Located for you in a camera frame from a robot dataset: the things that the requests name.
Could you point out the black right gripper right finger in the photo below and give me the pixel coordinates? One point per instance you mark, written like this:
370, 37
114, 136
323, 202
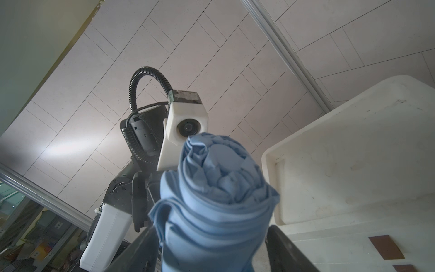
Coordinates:
284, 255

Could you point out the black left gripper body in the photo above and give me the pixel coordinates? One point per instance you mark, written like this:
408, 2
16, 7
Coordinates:
146, 193

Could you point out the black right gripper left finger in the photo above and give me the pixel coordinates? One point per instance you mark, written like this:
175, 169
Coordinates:
140, 256

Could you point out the light blue umbrella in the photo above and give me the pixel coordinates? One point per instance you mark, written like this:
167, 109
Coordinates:
214, 210

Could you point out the white three-drawer cabinet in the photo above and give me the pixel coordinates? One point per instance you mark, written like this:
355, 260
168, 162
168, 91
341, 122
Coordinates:
376, 149

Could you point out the white top drawer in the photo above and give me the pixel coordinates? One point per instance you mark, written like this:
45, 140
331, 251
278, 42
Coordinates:
342, 243

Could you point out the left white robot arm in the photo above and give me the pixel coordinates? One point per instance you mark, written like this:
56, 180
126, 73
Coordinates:
125, 204

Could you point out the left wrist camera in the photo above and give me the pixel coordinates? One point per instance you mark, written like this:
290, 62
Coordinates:
187, 117

